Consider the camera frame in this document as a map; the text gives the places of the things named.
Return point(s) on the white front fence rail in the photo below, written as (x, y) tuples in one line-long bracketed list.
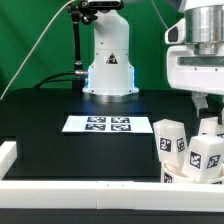
[(111, 195)]

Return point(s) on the white fence rail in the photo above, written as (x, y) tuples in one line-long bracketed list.
[(8, 155), (111, 195)]

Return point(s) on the white marker sheet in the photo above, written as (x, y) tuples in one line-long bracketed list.
[(107, 124)]

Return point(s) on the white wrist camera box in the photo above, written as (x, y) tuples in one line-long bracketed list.
[(177, 33)]

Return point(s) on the white left fence rail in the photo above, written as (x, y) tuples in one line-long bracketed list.
[(8, 155)]

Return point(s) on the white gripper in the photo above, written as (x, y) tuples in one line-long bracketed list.
[(200, 74)]

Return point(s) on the black camera stand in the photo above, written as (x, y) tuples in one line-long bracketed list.
[(86, 12)]

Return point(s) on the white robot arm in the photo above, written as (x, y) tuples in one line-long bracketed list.
[(111, 76)]

